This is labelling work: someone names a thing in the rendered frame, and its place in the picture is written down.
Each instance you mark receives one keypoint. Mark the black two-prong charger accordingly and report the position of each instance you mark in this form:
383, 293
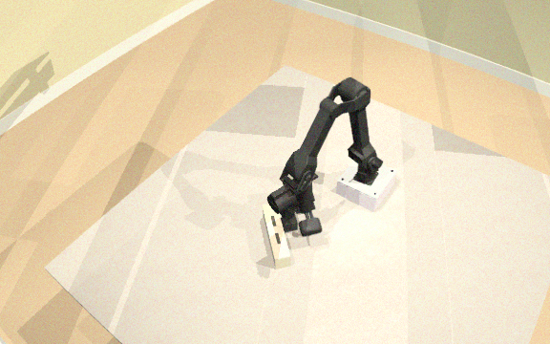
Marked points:
289, 225

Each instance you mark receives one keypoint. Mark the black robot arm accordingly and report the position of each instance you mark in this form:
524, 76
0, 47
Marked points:
302, 164

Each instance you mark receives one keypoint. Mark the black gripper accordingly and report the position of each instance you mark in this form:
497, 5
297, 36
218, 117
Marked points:
310, 226

